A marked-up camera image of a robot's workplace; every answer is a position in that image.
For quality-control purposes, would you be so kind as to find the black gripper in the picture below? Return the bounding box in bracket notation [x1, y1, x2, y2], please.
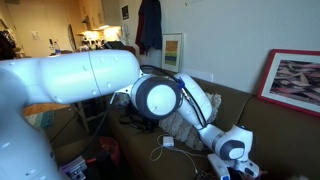
[229, 166, 248, 180]

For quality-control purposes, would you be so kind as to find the brown leather sofa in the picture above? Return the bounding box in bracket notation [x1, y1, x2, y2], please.
[103, 68, 320, 180]

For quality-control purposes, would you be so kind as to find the white fluffy toy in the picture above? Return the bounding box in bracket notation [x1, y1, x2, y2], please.
[288, 174, 311, 180]

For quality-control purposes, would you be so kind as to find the white shaggy pillow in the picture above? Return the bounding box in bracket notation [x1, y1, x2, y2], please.
[158, 92, 223, 152]

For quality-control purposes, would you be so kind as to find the white power adapter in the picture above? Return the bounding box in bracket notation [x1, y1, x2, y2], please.
[162, 134, 175, 148]

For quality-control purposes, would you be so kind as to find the red framed picture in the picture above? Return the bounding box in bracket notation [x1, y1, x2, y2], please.
[257, 49, 320, 118]

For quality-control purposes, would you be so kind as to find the red woven basket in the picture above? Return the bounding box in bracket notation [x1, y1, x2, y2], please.
[99, 136, 122, 168]

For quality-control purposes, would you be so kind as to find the small striped framed picture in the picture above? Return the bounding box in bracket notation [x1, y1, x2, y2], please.
[161, 32, 184, 74]

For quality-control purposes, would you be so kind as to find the purple white device box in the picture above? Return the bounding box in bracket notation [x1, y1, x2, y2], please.
[59, 154, 88, 180]

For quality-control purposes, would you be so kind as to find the white legged stand table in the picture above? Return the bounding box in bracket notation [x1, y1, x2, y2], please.
[71, 101, 111, 133]

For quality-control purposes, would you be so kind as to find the brown leather ottoman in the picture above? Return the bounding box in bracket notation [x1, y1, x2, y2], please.
[44, 106, 101, 163]

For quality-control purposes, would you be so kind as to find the dark hanging jacket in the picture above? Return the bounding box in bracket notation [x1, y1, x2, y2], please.
[134, 0, 163, 56]

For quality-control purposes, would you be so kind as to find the teal rug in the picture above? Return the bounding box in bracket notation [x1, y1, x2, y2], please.
[24, 109, 56, 129]

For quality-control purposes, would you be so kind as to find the clear plastic bottle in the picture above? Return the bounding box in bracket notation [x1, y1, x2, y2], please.
[53, 39, 62, 56]

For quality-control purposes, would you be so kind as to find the white charger cable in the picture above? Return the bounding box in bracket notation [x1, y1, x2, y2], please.
[149, 133, 209, 174]

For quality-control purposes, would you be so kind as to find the black Sony camera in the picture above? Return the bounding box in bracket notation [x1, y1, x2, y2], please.
[133, 114, 160, 134]

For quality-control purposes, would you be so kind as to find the grey hanging cable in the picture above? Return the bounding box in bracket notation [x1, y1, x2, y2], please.
[79, 103, 112, 158]

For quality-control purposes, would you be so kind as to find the small black wall poster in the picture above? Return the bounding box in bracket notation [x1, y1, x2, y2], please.
[121, 4, 130, 21]

